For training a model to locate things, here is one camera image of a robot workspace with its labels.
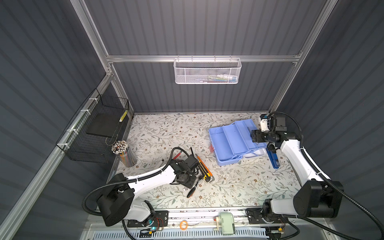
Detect red handled hex key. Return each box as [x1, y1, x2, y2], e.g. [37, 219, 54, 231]
[173, 152, 182, 160]

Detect mint green device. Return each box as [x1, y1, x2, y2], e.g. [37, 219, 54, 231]
[216, 212, 235, 235]

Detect white blue tool box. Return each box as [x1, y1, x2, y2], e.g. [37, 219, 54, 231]
[209, 119, 267, 166]

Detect yellow black utility knife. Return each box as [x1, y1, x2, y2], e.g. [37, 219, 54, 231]
[199, 162, 215, 183]

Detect black handled screwdriver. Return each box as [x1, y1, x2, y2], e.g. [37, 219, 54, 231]
[187, 176, 203, 198]

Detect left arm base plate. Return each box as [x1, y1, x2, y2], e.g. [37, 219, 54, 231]
[126, 211, 169, 228]

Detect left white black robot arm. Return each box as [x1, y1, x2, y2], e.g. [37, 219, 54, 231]
[82, 147, 200, 227]

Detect white wire wall basket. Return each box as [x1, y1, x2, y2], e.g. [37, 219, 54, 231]
[173, 57, 242, 85]

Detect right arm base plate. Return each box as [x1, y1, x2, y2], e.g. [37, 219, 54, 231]
[245, 208, 288, 226]

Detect black wire side basket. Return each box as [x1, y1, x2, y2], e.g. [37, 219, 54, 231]
[57, 90, 130, 164]

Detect yellow green marker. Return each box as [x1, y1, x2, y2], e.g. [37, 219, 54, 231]
[119, 111, 128, 123]

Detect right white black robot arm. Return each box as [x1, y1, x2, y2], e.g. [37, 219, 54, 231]
[250, 112, 384, 240]

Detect orange pencil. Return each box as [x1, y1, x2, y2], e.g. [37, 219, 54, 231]
[196, 154, 213, 177]

